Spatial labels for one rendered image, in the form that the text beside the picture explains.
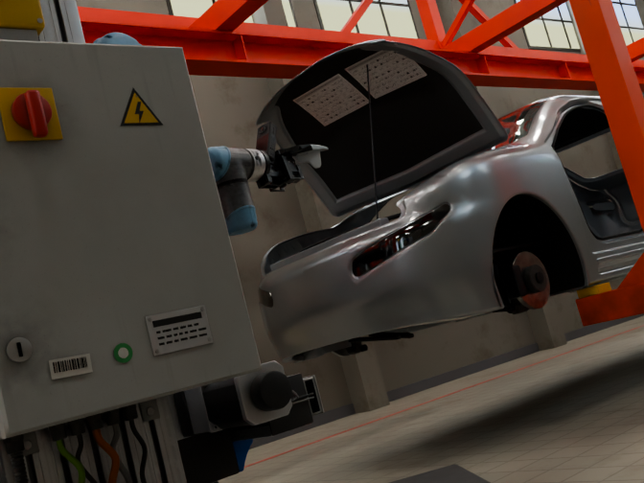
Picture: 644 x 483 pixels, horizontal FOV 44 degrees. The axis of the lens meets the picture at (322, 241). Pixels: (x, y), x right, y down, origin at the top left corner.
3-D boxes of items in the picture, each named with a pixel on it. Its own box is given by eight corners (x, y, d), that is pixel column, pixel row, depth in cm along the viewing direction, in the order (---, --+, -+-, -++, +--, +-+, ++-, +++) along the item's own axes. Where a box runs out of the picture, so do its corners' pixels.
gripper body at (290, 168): (285, 192, 193) (251, 192, 184) (272, 161, 195) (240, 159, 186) (307, 178, 189) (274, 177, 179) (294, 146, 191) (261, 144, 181)
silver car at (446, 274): (621, 279, 826) (576, 136, 848) (814, 230, 688) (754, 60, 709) (234, 386, 500) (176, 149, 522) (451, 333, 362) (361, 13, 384)
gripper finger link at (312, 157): (333, 166, 194) (299, 175, 191) (326, 144, 195) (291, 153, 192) (337, 160, 191) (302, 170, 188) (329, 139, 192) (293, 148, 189)
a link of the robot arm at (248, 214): (232, 240, 180) (220, 194, 182) (267, 225, 174) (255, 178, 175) (207, 241, 174) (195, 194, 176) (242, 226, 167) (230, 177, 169)
